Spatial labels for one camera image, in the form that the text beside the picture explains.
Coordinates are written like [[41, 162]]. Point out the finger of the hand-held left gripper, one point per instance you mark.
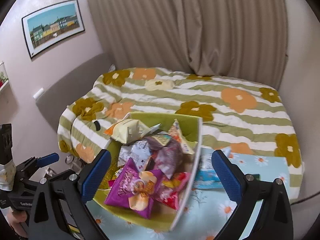
[[47, 159]]

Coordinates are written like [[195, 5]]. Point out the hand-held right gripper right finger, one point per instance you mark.
[[225, 177]]

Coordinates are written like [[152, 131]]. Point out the person's left hand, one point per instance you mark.
[[17, 221]]

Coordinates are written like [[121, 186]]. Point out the small black object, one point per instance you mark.
[[97, 125]]

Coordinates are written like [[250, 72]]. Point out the yellow snack packet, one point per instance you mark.
[[113, 177]]

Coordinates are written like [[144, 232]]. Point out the beige curtain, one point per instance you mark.
[[175, 25]]

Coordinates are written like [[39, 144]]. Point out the green cardboard box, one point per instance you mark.
[[150, 222]]

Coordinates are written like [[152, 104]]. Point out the framed landscape picture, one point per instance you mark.
[[52, 27]]

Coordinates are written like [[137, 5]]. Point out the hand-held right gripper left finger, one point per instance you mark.
[[96, 175]]

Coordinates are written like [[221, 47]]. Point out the silver white snack packet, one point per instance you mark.
[[135, 152]]

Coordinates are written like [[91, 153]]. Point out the light blue snack packet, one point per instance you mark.
[[207, 172]]

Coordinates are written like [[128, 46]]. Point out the white wall switch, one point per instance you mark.
[[38, 93]]

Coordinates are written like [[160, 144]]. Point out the cream snack bag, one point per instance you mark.
[[130, 130]]

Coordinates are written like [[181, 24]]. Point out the floral striped blanket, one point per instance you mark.
[[225, 120]]

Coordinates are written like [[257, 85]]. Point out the brown snack bag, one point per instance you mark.
[[167, 155]]

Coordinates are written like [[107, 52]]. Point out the daisy print blue cloth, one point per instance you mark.
[[205, 212]]

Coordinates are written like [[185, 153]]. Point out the purple snack bag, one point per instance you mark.
[[120, 195]]

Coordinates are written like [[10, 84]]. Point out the red snack packet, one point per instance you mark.
[[175, 190]]

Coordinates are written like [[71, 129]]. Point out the white wall shelf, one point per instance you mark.
[[3, 78]]

